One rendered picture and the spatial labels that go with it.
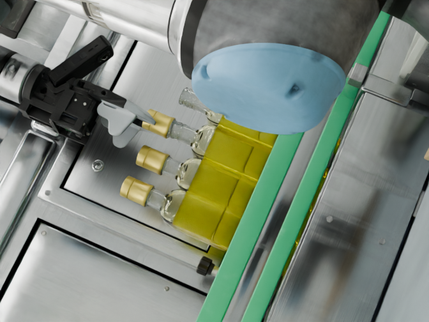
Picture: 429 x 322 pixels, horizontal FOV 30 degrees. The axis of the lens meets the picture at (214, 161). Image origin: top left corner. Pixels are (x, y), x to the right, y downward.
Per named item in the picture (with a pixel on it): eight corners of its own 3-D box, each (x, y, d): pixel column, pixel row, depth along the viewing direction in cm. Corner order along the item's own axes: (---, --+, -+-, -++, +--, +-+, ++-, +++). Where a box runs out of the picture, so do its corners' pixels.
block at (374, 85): (401, 108, 122) (358, 91, 123) (415, 85, 113) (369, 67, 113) (393, 129, 121) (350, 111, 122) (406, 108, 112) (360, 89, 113)
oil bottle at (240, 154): (323, 179, 128) (202, 128, 131) (328, 170, 122) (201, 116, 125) (310, 211, 126) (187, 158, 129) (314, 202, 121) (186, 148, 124)
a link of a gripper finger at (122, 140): (143, 161, 131) (92, 137, 131) (159, 130, 133) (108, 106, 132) (144, 157, 128) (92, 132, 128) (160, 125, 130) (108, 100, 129)
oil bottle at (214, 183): (309, 212, 127) (187, 160, 129) (313, 204, 121) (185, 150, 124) (296, 245, 125) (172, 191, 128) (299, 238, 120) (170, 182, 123)
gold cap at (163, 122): (176, 122, 130) (151, 112, 130) (175, 115, 126) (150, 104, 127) (166, 141, 129) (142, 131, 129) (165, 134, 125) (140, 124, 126)
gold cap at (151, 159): (170, 158, 128) (145, 147, 129) (169, 152, 125) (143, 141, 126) (161, 177, 128) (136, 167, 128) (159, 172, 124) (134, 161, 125)
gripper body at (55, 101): (89, 147, 131) (24, 119, 132) (113, 103, 133) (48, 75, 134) (82, 132, 123) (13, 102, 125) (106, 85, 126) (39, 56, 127)
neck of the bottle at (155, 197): (168, 196, 126) (140, 184, 127) (166, 191, 123) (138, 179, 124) (160, 213, 125) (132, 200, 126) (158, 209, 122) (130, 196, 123)
